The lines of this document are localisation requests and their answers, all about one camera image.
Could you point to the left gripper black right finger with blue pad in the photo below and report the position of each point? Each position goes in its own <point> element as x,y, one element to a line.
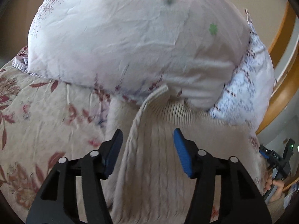
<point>224,191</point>

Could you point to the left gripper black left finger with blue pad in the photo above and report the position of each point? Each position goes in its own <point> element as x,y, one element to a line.
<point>57,201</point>

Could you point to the beige cable knit sweater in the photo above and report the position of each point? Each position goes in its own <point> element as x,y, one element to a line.
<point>148,184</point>

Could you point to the floral bed cover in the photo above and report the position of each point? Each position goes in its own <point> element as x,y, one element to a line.
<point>41,121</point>

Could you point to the white pillow blue floral print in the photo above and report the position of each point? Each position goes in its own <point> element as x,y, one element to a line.
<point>245,99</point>

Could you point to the wooden headboard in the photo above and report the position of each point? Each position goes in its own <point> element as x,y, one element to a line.
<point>284,55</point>

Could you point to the white floral pillow red sprigs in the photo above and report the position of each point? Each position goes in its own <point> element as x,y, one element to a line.
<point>129,48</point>

